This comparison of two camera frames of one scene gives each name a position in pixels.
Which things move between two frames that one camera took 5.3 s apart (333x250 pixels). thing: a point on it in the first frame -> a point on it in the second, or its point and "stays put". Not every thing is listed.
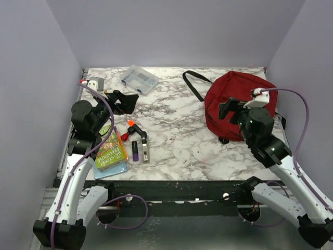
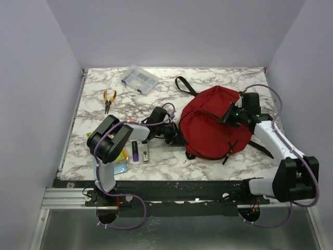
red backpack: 187,74 -> 200,130
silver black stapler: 145,151 stays put
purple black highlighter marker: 135,151 stays put
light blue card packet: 110,170 stays put
